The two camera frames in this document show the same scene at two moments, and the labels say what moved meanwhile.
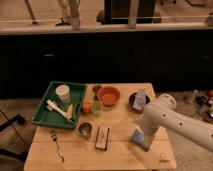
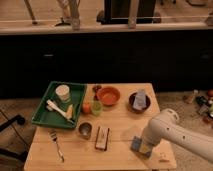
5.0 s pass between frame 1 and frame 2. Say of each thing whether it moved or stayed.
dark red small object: stayed
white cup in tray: stayed
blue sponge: moved
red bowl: stayed
